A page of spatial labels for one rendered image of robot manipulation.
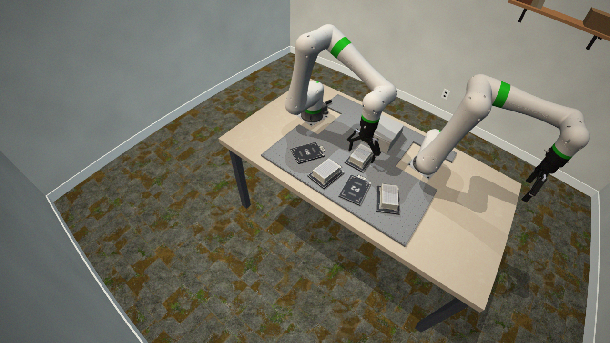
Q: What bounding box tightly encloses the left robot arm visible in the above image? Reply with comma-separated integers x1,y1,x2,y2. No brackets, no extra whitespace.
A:
413,74,590,175

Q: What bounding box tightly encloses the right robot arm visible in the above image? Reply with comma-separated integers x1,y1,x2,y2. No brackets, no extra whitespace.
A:
285,24,397,131

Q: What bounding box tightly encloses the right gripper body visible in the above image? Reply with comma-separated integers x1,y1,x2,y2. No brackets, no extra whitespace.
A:
359,128,375,143

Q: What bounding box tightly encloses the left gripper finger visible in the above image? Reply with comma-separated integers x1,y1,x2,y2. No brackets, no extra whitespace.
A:
526,165,542,183
521,170,548,202

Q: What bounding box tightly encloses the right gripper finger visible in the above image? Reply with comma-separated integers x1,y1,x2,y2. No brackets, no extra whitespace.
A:
347,129,364,152
366,138,381,163

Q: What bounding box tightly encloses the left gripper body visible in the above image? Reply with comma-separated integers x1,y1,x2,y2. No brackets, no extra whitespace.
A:
539,157,559,177

